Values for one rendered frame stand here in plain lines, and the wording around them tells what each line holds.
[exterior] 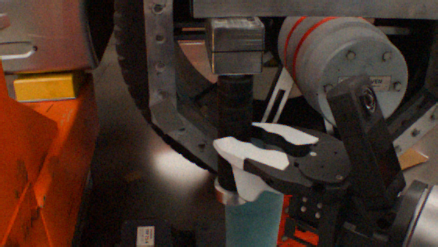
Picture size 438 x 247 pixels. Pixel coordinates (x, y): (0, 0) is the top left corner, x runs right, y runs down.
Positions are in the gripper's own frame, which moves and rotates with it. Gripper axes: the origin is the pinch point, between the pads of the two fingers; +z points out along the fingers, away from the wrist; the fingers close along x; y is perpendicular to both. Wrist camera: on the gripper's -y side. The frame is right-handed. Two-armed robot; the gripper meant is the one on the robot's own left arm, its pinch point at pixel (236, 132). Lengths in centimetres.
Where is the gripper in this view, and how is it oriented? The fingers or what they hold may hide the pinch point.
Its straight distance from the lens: 46.1
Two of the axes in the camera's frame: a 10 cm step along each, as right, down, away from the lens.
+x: 6.2, -3.7, 6.9
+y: 0.0, 8.8, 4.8
